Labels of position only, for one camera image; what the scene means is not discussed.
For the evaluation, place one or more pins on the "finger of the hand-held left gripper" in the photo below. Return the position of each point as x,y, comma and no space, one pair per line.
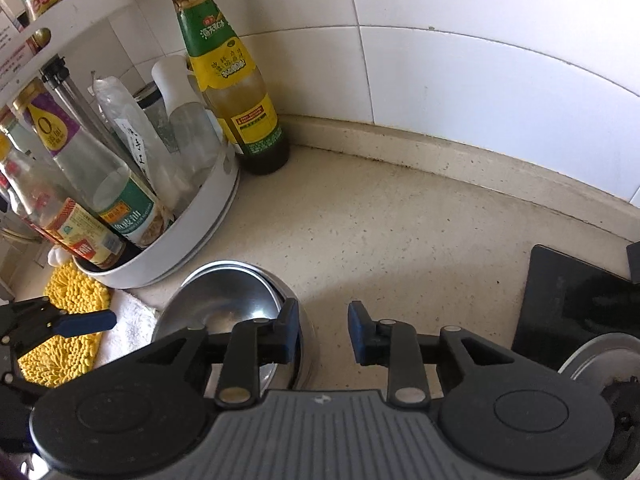
85,322
20,385

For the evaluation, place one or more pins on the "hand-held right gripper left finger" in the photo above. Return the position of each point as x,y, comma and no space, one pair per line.
287,335

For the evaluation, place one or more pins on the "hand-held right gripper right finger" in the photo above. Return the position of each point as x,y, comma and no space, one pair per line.
360,335

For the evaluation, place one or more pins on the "stainless steel bowl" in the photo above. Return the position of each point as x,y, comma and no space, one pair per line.
306,340
220,300

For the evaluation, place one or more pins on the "yellow chenille mat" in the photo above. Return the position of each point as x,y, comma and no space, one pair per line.
75,290

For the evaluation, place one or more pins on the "white terry towel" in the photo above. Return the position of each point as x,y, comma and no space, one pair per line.
130,320

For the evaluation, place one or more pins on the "yellow red label vinegar bottle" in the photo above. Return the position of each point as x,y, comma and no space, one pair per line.
75,230

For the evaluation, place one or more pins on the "white condiment rack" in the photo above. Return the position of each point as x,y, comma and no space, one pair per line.
200,220

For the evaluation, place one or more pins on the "green label soy sauce bottle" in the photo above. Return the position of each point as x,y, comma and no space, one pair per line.
85,160

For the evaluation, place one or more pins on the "black glass gas stove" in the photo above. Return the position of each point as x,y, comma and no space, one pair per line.
550,290

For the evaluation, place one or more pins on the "clear plastic bag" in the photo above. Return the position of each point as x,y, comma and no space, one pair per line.
120,110

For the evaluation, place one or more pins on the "glass jar dark lid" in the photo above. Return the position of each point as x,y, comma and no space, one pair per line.
147,95

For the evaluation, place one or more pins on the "white cap spray bottle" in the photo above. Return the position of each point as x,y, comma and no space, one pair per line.
172,85

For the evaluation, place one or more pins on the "green yellow label bottle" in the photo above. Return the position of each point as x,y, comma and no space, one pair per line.
225,85

